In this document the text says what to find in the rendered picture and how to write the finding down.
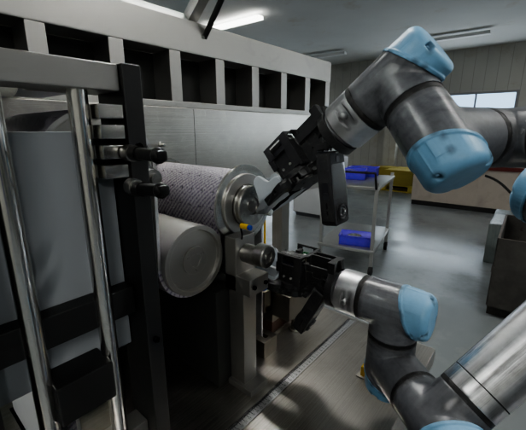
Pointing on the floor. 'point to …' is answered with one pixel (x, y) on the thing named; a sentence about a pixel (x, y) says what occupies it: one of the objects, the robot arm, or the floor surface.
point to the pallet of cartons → (402, 175)
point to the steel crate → (517, 265)
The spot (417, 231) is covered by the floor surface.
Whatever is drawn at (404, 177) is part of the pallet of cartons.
